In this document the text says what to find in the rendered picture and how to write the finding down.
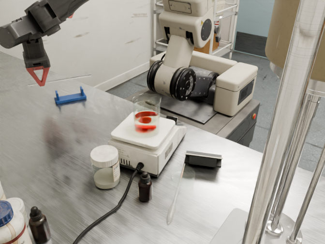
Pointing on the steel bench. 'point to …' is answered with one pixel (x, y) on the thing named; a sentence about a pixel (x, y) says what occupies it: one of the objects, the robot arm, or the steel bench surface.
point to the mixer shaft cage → (295, 229)
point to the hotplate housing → (148, 153)
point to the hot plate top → (168, 124)
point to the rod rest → (70, 97)
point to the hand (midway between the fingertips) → (41, 83)
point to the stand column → (286, 113)
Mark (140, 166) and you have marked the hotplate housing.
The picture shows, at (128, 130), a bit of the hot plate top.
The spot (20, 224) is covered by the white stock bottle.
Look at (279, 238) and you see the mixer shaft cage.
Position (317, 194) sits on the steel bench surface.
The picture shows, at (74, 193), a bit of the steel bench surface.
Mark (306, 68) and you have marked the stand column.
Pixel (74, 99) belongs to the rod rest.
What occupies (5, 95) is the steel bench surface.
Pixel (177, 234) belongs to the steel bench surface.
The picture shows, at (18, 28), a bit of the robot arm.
